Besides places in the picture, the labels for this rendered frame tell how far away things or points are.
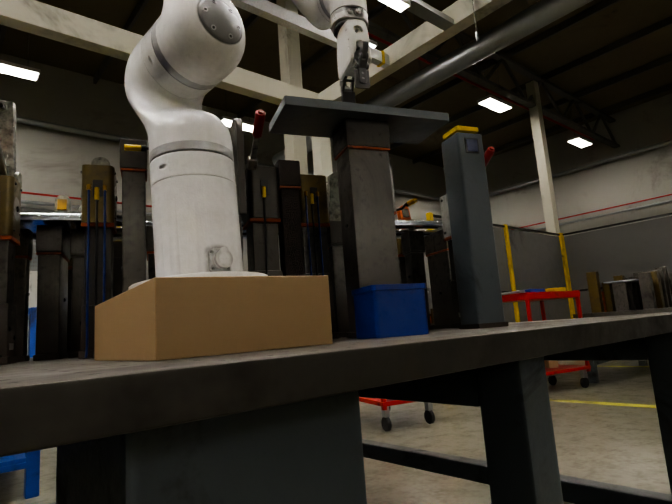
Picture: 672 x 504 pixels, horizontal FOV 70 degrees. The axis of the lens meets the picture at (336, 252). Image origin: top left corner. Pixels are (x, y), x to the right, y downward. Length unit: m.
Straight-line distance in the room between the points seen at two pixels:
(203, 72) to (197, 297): 0.34
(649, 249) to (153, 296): 7.89
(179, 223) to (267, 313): 0.17
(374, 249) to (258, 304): 0.41
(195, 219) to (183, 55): 0.23
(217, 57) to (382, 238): 0.47
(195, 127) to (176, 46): 0.11
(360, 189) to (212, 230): 0.41
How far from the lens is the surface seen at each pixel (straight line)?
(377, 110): 1.03
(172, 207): 0.68
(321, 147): 5.75
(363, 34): 1.13
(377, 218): 0.99
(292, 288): 0.65
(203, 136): 0.71
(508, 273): 7.04
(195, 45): 0.74
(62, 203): 1.45
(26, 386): 0.36
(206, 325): 0.58
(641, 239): 8.25
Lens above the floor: 0.72
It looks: 9 degrees up
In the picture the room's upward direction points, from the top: 4 degrees counter-clockwise
